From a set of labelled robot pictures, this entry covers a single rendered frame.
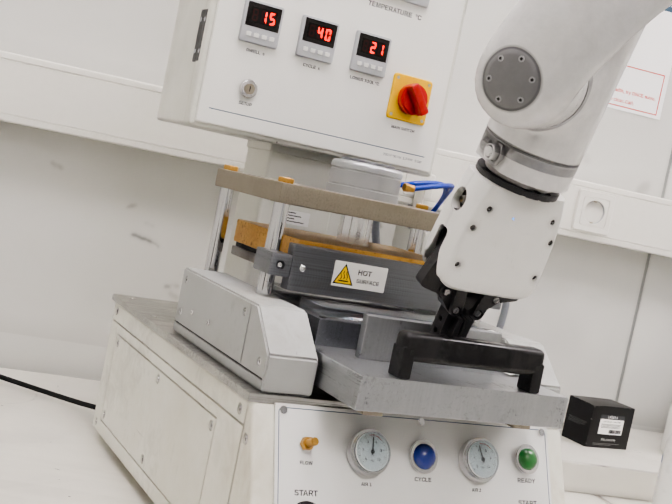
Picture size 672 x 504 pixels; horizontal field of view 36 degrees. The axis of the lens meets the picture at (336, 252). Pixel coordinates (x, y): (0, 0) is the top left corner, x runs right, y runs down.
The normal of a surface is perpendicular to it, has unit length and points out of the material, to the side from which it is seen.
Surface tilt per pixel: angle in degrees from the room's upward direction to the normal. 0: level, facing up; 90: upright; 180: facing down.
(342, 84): 90
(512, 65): 100
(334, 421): 65
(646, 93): 90
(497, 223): 108
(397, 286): 90
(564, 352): 90
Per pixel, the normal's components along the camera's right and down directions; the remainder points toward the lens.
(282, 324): 0.44, -0.65
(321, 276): 0.44, 0.15
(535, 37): -0.57, 0.07
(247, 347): -0.87, -0.15
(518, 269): 0.36, 0.46
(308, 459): 0.49, -0.28
